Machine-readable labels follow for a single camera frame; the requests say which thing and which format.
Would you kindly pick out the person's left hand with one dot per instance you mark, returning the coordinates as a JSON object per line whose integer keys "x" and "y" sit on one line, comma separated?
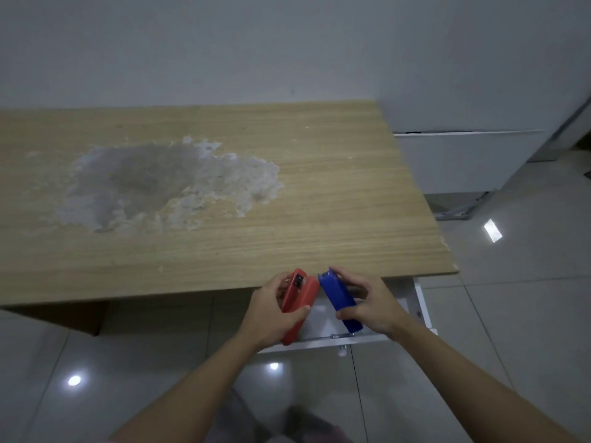
{"x": 261, "y": 318}

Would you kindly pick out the person's right hand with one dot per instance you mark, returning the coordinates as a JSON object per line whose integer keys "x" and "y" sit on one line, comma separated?
{"x": 378, "y": 309}

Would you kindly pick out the person's left thumb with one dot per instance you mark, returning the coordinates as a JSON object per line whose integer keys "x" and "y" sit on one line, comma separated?
{"x": 298, "y": 311}

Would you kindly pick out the person's right thumb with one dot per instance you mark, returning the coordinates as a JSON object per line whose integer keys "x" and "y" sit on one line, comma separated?
{"x": 349, "y": 312}

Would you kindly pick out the red stapler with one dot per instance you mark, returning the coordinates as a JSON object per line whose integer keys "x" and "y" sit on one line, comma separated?
{"x": 300, "y": 299}

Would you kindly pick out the blue stapler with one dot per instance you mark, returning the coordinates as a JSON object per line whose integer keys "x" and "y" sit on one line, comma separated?
{"x": 339, "y": 295}

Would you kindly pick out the person's right forearm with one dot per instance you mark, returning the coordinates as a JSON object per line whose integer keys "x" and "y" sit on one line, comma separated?
{"x": 471, "y": 392}

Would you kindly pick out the person's left forearm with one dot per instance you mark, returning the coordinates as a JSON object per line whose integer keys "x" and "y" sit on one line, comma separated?
{"x": 194, "y": 392}

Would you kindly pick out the white desk drawer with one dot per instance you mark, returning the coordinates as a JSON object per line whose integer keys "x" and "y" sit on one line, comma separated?
{"x": 323, "y": 325}

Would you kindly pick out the metal drawer lock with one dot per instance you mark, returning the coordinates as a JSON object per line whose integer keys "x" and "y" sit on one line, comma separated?
{"x": 342, "y": 346}

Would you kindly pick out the white cabinet panel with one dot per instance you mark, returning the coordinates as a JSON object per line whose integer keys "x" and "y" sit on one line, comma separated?
{"x": 461, "y": 161}

